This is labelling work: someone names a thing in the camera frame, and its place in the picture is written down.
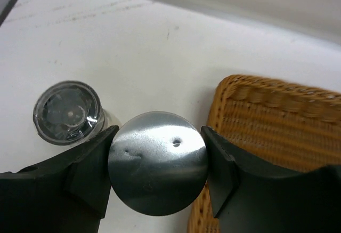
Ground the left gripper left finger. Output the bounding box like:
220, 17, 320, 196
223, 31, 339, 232
1, 126, 119, 232

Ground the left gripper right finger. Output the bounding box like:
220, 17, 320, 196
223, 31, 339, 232
201, 126, 340, 232

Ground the black-top salt grinder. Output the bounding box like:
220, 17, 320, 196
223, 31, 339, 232
33, 81, 121, 147

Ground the silver-lid spice jar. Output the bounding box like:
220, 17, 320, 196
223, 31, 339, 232
108, 111, 208, 216

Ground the brown wicker divided tray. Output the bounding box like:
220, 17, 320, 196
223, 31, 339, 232
188, 75, 340, 232

